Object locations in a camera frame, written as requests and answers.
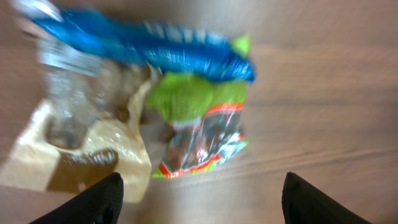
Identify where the green candy bag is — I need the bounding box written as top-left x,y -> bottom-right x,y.
146,35 -> 255,178

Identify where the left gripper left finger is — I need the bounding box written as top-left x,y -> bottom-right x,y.
31,172 -> 124,224

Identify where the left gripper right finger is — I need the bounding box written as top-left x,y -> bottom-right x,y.
282,172 -> 371,224

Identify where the beige brown snack pouch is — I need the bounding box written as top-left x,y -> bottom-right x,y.
0,40 -> 162,203

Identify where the blue cookie packet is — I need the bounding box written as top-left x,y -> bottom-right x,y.
12,1 -> 256,82

